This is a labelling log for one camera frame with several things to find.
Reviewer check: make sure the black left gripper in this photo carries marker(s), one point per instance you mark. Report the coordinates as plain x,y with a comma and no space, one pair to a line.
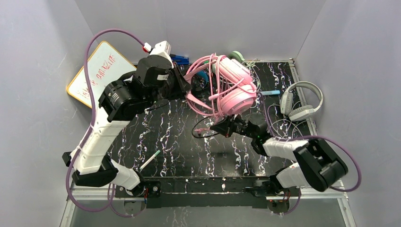
177,81

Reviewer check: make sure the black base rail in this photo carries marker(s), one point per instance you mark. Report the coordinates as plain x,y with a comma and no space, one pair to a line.
164,192

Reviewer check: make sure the light blue marker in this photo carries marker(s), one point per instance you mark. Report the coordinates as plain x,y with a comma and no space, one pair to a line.
270,93

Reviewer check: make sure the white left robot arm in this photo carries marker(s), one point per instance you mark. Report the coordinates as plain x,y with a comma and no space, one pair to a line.
89,164

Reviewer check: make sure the pink headphones with cable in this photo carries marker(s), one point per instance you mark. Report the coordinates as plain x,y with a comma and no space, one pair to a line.
231,86

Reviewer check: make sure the white green marker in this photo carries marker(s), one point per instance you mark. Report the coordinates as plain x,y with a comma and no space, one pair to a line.
149,160

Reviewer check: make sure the green headphones with cable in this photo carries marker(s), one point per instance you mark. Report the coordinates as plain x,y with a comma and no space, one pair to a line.
236,55

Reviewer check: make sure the black blue headphones with cable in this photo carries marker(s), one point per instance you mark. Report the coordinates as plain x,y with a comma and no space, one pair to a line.
198,88

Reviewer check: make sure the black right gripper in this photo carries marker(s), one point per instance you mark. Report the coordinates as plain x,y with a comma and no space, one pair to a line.
233,127

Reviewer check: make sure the yellow framed whiteboard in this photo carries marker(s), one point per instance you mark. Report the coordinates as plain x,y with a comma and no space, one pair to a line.
105,65

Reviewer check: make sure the white headphones with cable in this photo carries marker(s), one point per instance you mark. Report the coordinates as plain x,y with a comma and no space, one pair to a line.
294,113

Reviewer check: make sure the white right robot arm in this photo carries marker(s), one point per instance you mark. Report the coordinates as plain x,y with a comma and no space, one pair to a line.
315,163

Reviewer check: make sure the blue black marker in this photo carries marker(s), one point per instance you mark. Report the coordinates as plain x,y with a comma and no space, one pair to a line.
180,60

